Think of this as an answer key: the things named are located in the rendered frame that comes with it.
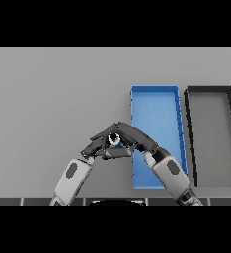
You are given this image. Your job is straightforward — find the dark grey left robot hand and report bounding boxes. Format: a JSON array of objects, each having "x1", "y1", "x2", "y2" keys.
[{"x1": 80, "y1": 137, "x2": 134, "y2": 161}]

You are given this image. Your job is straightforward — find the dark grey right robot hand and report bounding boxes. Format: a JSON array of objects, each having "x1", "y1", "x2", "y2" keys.
[{"x1": 89, "y1": 121, "x2": 162, "y2": 156}]

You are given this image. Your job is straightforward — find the blue pipe with pale ring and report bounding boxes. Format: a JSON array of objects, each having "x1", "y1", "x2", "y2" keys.
[{"x1": 108, "y1": 131, "x2": 123, "y2": 148}]

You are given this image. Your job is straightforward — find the blue bin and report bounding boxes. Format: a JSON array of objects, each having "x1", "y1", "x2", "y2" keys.
[{"x1": 129, "y1": 84, "x2": 190, "y2": 190}]

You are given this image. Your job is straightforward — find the dark grey bin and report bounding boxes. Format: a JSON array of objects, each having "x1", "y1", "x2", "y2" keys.
[{"x1": 183, "y1": 85, "x2": 231, "y2": 189}]

